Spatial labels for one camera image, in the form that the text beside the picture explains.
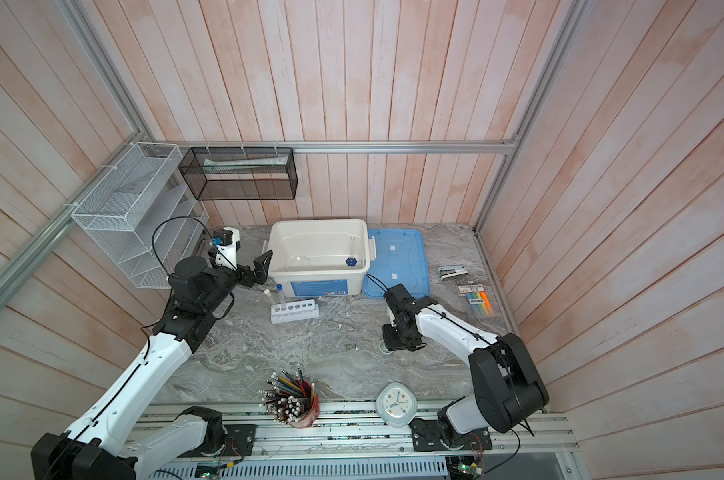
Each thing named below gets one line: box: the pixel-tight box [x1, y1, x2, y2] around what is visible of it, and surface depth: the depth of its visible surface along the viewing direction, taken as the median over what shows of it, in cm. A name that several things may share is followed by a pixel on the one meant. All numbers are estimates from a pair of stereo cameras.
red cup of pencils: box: [258, 363, 320, 429], surface depth 68 cm
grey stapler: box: [438, 264, 469, 281], surface depth 106 cm
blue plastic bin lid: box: [362, 228, 430, 299], surface depth 113 cm
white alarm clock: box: [376, 382, 418, 428], surface depth 78 cm
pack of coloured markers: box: [458, 284, 494, 317], surface depth 100 cm
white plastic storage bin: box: [263, 219, 377, 298], surface depth 103 cm
